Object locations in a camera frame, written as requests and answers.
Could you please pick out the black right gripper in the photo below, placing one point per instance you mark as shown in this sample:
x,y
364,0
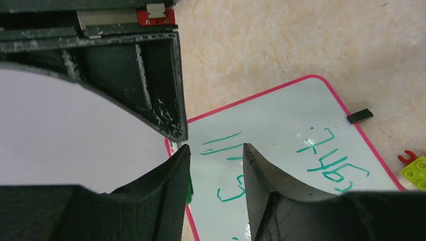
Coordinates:
x,y
138,69

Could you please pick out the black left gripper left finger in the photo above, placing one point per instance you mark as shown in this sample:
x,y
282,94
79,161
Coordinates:
x,y
148,208

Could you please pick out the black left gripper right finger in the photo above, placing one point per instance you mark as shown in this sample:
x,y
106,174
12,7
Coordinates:
x,y
280,207

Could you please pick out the pink-framed whiteboard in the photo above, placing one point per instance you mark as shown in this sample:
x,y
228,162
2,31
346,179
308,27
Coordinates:
x,y
301,127

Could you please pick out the green marker cap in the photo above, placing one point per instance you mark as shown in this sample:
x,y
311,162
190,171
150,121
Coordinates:
x,y
189,193

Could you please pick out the green white marker pen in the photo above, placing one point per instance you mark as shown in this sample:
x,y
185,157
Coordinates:
x,y
174,147

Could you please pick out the black whiteboard foot clip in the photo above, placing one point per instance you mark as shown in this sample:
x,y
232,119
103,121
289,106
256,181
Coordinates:
x,y
360,116

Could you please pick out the red yellow toy brick car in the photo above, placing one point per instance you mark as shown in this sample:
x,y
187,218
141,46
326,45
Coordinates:
x,y
413,172

